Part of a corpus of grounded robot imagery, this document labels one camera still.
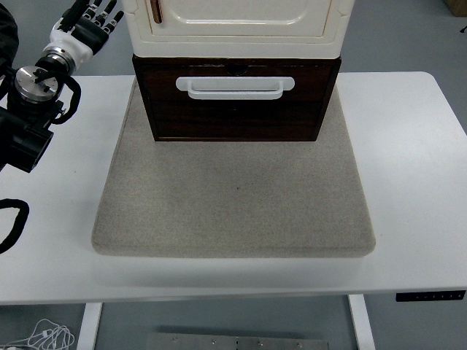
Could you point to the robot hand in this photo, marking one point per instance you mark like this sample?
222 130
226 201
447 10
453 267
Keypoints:
73 45

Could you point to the dark wooden drawer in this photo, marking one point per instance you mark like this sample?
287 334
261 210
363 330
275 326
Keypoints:
237 120

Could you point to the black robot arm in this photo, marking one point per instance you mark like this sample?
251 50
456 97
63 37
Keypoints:
27 138

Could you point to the dark wooden drawer case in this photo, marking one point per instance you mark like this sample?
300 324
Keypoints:
140 73

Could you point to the cream plastic cabinet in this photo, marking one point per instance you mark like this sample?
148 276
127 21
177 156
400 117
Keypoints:
237 45

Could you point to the cream cabinet door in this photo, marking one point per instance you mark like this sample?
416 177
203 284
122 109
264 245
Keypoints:
237 27

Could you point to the beige felt mat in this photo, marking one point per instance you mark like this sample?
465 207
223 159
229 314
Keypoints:
233 197

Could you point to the white table leg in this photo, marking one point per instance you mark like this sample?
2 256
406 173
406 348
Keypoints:
361 321
89 324

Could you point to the grey metal plate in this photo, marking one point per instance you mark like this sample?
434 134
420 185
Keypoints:
237 342

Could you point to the cardboard box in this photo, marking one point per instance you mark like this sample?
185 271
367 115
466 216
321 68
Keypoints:
458 6

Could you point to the black table control panel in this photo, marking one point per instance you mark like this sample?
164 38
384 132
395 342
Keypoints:
430 296

